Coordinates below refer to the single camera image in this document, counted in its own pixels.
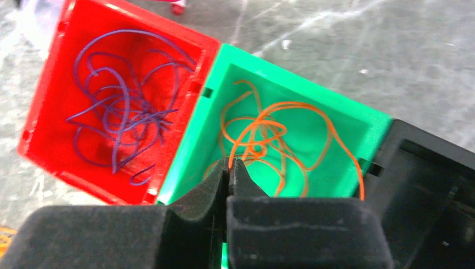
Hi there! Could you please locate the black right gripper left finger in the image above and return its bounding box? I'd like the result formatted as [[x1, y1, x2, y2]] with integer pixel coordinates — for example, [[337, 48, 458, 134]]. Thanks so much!
[[1, 158, 229, 268]]

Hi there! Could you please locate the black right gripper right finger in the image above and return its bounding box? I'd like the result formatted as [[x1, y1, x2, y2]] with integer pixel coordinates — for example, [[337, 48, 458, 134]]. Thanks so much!
[[226, 159, 395, 269]]

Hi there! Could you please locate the dark purple cable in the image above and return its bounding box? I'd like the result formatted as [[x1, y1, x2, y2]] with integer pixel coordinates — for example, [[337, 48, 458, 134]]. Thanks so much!
[[66, 29, 197, 187]]

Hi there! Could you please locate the red plastic bin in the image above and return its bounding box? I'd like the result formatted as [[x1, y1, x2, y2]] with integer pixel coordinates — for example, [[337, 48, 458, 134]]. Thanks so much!
[[17, 1, 221, 205]]

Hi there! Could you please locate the pink framed whiteboard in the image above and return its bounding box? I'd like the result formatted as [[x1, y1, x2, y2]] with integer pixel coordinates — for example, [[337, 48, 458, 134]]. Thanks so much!
[[153, 0, 187, 16]]

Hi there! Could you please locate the green plastic bin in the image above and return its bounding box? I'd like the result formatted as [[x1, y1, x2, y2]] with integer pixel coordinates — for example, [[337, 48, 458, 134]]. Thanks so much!
[[156, 44, 393, 269]]

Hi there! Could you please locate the clear plastic cup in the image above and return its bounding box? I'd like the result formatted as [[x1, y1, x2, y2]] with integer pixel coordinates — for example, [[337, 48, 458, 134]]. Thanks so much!
[[15, 0, 64, 51]]

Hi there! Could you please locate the black plastic bin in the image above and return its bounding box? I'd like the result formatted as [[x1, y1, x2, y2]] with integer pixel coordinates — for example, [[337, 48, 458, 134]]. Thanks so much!
[[365, 119, 474, 268]]

